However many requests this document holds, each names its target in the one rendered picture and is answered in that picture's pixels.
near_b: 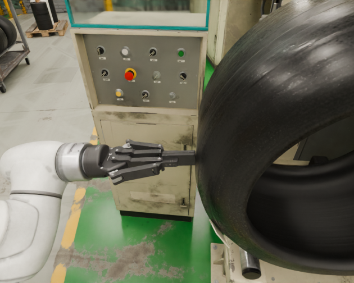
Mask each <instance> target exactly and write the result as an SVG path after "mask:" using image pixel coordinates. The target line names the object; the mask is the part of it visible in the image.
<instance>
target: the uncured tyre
mask: <svg viewBox="0 0 354 283"><path fill-rule="evenodd" d="M353 115H354V0H292V1H290V2H288V3H287V4H285V5H283V6H281V7H280V8H278V9H277V10H275V11H273V12H272V13H270V14H269V15H267V16H266V17H264V18H263V19H262V20H261V21H259V22H258V23H257V24H256V25H254V26H253V27H252V28H250V29H249V31H247V32H246V33H245V34H244V35H243V36H242V37H241V38H240V39H239V40H238V41H237V42H236V43H235V44H234V45H233V46H232V47H231V48H230V49H229V51H228V52H227V53H226V55H225V56H224V57H223V58H222V60H221V61H220V63H219V64H218V66H217V67H216V68H215V71H214V72H213V74H212V75H211V77H210V79H209V81H208V83H207V86H206V88H205V91H204V93H203V96H202V100H201V104H200V107H199V114H198V127H197V146H196V164H195V176H196V184H197V188H198V192H199V195H200V197H201V201H202V204H203V207H204V209H205V211H206V213H207V215H208V216H209V218H210V220H211V221H212V222H213V223H214V224H215V226H216V227H217V228H218V229H219V230H220V231H221V232H222V233H223V234H224V235H225V236H227V237H228V238H229V239H230V240H232V241H233V242H234V243H236V245H238V246H239V247H241V248H242V249H243V250H245V251H246V252H247V253H249V254H251V255H252V256H254V257H256V258H258V259H260V260H262V261H265V262H267V263H270V264H273V265H276V266H279V267H283V268H286V269H289V270H294V271H300V272H306V273H314V274H320V275H336V276H354V150H353V151H351V152H349V153H347V154H345V155H343V156H340V157H338V158H335V159H332V160H330V161H326V162H322V163H317V164H314V165H306V166H285V165H277V164H274V163H273V162H274V161H276V160H277V159H278V158H279V157H280V156H281V155H282V154H284V153H285V152H286V151H287V150H289V149H290V148H291V147H293V146H294V145H296V144H297V143H299V142H300V141H302V140H303V139H305V138H307V137H308V136H310V135H312V134H314V133H316V132H317V131H319V130H321V129H323V128H325V127H327V126H329V125H332V124H334V123H336V122H338V121H340V120H343V119H345V118H348V117H351V116H353Z"/></svg>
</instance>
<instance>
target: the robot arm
mask: <svg viewBox="0 0 354 283"><path fill-rule="evenodd" d="M195 164H196V151H195V150H164V148H163V146H162V144H155V143H145V142H139V141H133V140H130V139H127V140H126V144H125V145H123V146H117V147H114V148H111V147H109V146H108V145H106V144H98V145H93V144H92V143H89V142H81V143H62V142H60V141H35V142H31V143H25V144H20V145H17V146H15V147H12V148H10V149H9V150H7V151H6V152H4V154H3V155H2V157H1V159H0V172H1V174H2V175H3V177H4V178H5V179H6V180H7V181H9V182H10V183H11V192H10V196H9V199H8V200H0V283H17V282H22V281H25V280H28V279H30V278H32V277H34V276H35V275H36V274H37V273H38V272H39V271H40V270H41V269H42V268H43V266H44V265H45V263H46V261H47V259H48V257H49V255H50V253H51V250H52V247H53V244H54V242H55V237H56V234H57V229H58V224H59V221H60V213H61V199H62V195H63V192H64V190H65V187H66V185H67V183H68V182H74V181H90V180H91V179H93V178H105V177H108V176H109V177H110V178H111V180H112V183H113V184H114V185H118V184H120V183H122V182H124V181H129V180H135V179H141V178H144V177H150V176H156V175H159V174H160V170H161V171H164V170H165V167H177V166H192V165H195ZM152 169H153V171H152Z"/></svg>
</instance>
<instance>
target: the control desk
mask: <svg viewBox="0 0 354 283"><path fill-rule="evenodd" d="M70 33H71V37H72V42H73V45H74V48H75V53H76V57H77V60H78V64H79V68H80V72H81V76H82V79H83V83H84V87H85V91H86V94H87V98H88V102H89V106H90V109H91V113H92V117H93V121H94V125H95V128H96V132H97V136H98V140H99V144H106V145H108V146H109V147H111V148H114V147H117V146H123V145H125V144H126V140H127V139H130V140H133V141H135V142H145V143H155V144H162V146H163V148H164V150H195V151H196V146H197V127H198V114H199V107H200V104H201V100H202V96H203V89H204V81H205V67H206V52H207V37H208V30H164V29H120V28H76V27H73V28H71V29H70ZM108 179H109V182H110V186H111V190H112V194H113V197H114V201H115V205H116V209H117V210H119V211H120V215H121V216H131V217H143V218H155V219H162V220H173V221H185V222H192V217H194V208H195V199H196V185H197V184H196V176H195V165H192V166H177V167H165V170H164V171H161V170H160V174H159V175H156V176H150V177H144V178H141V179H135V180H129V181H124V182H122V183H120V184H118V185H114V184H113V183H112V180H111V178H110V177H109V176H108Z"/></svg>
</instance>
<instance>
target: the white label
mask: <svg viewBox="0 0 354 283"><path fill-rule="evenodd" d="M209 221H210V223H211V225H212V227H213V229H214V231H215V233H216V235H217V236H218V237H219V238H220V239H221V240H222V241H223V242H224V244H225V245H226V246H227V247H228V248H230V247H229V245H228V243H227V242H226V240H225V238H224V236H223V234H222V232H221V231H220V230H219V229H218V228H217V227H216V226H215V224H214V223H213V222H212V221H211V220H210V219H209Z"/></svg>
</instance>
